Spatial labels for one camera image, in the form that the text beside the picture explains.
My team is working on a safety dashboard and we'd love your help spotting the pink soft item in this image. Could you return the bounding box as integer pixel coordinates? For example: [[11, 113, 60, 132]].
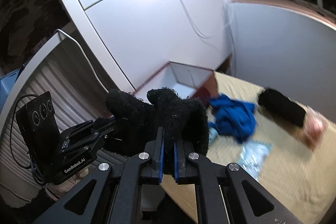
[[299, 107, 330, 149]]

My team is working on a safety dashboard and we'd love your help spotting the red-rimmed white box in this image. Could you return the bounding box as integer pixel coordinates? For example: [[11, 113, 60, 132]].
[[135, 61, 219, 102]]

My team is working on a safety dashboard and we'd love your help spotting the white cabinet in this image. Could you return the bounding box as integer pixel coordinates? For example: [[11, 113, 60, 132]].
[[43, 0, 233, 94]]

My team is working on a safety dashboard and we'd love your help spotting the white wall cable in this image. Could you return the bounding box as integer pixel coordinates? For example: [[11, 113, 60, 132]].
[[171, 0, 237, 39]]

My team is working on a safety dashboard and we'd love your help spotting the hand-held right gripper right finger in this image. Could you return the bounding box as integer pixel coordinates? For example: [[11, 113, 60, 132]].
[[173, 139, 305, 224]]

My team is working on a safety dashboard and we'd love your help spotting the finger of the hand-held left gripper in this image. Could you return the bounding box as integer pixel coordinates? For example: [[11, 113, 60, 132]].
[[92, 116, 117, 133]]

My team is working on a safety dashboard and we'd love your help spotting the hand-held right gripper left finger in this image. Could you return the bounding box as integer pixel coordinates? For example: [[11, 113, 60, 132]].
[[33, 127, 165, 224]]

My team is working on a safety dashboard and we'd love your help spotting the beige striped blanket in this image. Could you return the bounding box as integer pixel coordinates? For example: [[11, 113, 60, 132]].
[[165, 71, 336, 224]]

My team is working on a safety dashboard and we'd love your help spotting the blue storage box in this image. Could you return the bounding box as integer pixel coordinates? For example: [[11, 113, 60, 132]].
[[0, 68, 21, 110]]

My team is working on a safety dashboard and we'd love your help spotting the blue cloth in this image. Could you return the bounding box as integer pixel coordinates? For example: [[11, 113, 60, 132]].
[[208, 93, 257, 145]]

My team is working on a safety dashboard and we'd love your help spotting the black sock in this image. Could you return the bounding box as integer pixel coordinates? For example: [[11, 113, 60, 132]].
[[258, 88, 308, 128]]

